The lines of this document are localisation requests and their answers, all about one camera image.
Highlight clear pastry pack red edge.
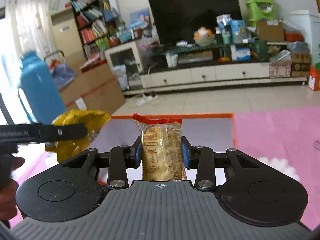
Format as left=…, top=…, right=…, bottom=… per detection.
left=133, top=113, right=187, bottom=181

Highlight yellow snack bag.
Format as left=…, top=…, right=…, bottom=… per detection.
left=46, top=109, right=111, bottom=163

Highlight person's left hand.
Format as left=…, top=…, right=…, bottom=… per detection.
left=0, top=155, right=26, bottom=222

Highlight blue thermos jug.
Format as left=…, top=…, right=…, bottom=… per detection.
left=19, top=50, right=66, bottom=125

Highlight white power strip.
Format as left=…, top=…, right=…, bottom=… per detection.
left=136, top=94, right=158, bottom=107

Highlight large cardboard box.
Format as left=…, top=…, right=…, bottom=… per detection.
left=60, top=64, right=126, bottom=114

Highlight white glass door cabinet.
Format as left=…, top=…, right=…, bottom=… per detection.
left=104, top=41, right=143, bottom=92

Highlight white TV stand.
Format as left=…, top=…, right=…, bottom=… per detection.
left=138, top=41, right=309, bottom=95

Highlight beige floor air conditioner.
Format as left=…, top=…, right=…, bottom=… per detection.
left=51, top=8, right=85, bottom=63

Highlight blue tissue box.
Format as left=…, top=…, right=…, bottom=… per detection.
left=236, top=48, right=251, bottom=61

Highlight dark bookshelf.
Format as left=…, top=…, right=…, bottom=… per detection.
left=69, top=0, right=120, bottom=59

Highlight fruit bowl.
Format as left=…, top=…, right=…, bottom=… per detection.
left=194, top=27, right=215, bottom=47

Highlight white curtain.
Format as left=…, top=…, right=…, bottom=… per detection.
left=3, top=0, right=65, bottom=63

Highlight orange white carton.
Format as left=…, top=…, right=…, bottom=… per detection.
left=308, top=66, right=320, bottom=91

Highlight stacked brown cartons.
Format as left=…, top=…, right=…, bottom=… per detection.
left=291, top=53, right=311, bottom=77

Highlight cardboard box on stand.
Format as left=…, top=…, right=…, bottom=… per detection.
left=255, top=20, right=285, bottom=42

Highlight black television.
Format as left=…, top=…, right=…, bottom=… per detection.
left=149, top=0, right=242, bottom=46

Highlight green plastic drawer tower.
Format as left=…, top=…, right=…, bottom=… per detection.
left=245, top=0, right=276, bottom=27

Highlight white refrigerator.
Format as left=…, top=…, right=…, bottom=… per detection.
left=289, top=10, right=320, bottom=66

